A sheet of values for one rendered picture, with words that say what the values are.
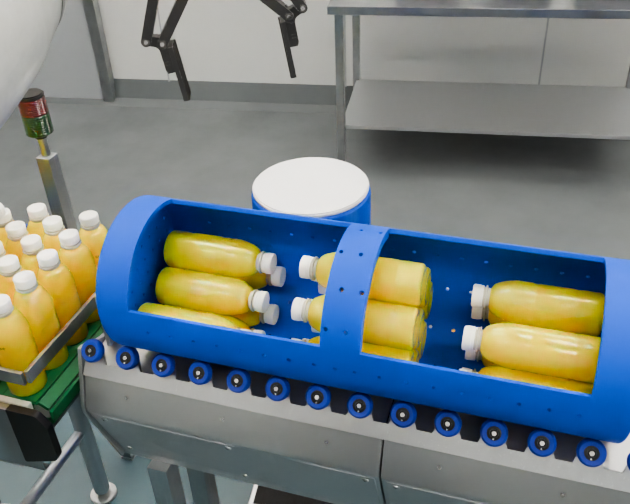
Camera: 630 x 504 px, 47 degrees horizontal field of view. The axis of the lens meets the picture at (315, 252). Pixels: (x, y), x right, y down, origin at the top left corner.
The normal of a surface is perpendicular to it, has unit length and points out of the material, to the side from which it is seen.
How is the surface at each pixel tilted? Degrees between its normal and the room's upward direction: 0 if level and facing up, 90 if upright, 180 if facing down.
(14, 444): 90
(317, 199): 0
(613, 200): 0
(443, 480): 70
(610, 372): 63
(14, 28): 85
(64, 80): 90
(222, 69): 90
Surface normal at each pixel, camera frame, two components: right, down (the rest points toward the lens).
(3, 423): -0.30, 0.55
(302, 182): -0.04, -0.82
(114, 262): -0.25, -0.14
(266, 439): -0.29, 0.25
